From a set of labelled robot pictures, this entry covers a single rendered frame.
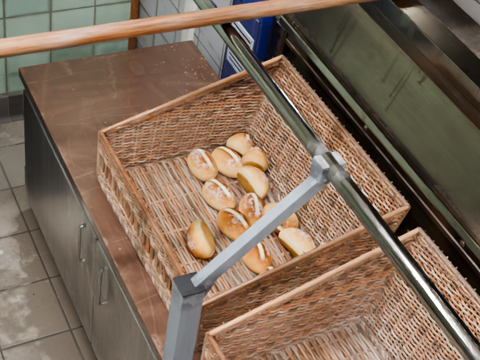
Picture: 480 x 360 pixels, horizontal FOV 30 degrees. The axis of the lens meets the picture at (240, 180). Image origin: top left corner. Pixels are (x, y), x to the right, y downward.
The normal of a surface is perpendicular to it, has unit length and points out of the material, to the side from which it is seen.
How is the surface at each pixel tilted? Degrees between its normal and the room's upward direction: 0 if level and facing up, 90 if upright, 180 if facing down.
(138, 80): 0
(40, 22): 90
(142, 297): 0
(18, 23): 90
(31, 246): 0
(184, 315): 90
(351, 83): 70
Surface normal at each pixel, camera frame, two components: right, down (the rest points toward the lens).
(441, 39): 0.15, -0.72
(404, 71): -0.79, -0.05
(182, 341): 0.44, 0.66
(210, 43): -0.89, 0.21
